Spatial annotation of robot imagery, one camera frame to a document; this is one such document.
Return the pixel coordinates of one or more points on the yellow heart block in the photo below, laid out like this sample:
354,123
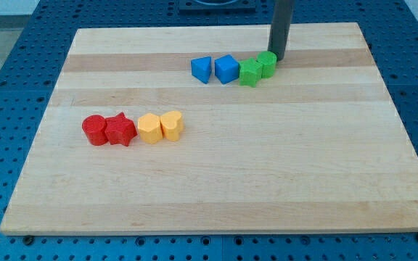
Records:
172,125

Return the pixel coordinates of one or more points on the blue triangle block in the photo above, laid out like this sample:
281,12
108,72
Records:
201,69

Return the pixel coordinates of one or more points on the yellow hexagon block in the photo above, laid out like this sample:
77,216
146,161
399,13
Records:
150,128

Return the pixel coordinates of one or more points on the blue cube block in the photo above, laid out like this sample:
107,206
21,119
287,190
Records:
226,69

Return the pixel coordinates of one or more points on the green star block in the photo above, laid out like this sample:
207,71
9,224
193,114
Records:
250,72

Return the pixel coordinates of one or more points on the red star block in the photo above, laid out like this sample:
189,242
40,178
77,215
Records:
120,130

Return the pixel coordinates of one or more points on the green cylinder block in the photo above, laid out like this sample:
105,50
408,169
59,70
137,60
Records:
268,60

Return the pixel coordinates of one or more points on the red cylinder block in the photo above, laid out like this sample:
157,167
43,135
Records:
94,128

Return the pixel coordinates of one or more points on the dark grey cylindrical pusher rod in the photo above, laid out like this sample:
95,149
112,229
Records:
280,27

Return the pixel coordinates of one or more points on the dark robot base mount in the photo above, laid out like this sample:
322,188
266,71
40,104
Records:
192,6

